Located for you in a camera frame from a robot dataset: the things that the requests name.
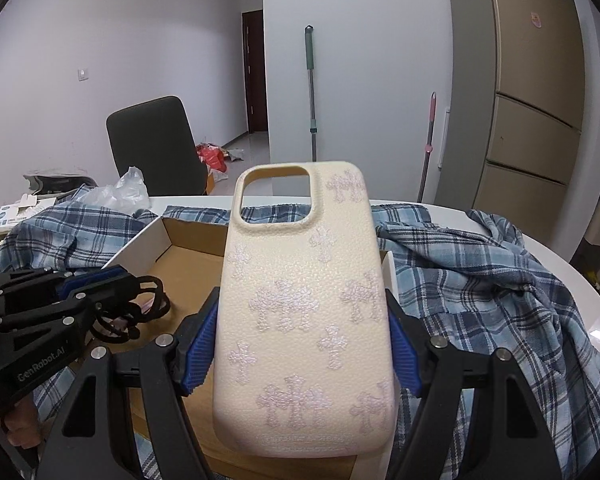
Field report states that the dark grey flat bag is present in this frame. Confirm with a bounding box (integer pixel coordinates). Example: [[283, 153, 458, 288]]
[[22, 172, 98, 194]]

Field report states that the white carton with blue print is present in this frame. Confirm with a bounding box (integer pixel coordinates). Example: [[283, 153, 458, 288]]
[[0, 204, 37, 235]]

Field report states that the clear plastic bag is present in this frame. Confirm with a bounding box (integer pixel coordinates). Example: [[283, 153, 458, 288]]
[[75, 166, 151, 216]]

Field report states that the dark wooden door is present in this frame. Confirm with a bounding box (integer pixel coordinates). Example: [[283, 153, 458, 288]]
[[241, 10, 269, 134]]

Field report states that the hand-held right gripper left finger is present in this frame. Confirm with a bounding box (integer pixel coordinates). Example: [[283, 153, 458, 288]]
[[35, 287, 222, 480]]

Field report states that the person's left hand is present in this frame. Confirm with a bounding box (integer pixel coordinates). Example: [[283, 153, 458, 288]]
[[0, 394, 44, 452]]

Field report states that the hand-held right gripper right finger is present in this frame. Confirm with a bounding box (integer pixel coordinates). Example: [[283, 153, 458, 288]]
[[384, 290, 563, 480]]

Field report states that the black hair tie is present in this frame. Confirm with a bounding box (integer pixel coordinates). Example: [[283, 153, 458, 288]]
[[87, 277, 172, 343]]

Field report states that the blue plaid cloth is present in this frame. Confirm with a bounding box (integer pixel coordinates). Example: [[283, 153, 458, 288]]
[[0, 183, 600, 480]]

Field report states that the green handled mop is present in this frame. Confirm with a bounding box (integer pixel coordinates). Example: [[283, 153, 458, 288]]
[[304, 25, 319, 162]]

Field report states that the gold refrigerator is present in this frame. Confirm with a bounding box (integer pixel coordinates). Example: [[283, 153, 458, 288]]
[[432, 0, 588, 208]]

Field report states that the cream embroidered phone case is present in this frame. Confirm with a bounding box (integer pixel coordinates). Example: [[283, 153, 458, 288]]
[[212, 161, 396, 459]]

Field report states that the dark office chair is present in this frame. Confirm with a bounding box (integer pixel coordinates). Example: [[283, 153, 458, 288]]
[[106, 96, 210, 197]]

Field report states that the red plastic bag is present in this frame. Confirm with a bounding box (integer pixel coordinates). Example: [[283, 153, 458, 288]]
[[196, 143, 228, 172]]

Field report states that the pink handled broom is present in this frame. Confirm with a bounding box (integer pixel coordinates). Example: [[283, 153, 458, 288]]
[[416, 92, 437, 203]]

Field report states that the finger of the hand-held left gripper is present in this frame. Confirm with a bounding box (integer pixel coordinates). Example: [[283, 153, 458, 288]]
[[0, 266, 131, 311], [0, 279, 146, 356]]

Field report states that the shallow cardboard box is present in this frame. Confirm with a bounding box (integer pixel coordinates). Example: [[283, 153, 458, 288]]
[[102, 203, 396, 480]]

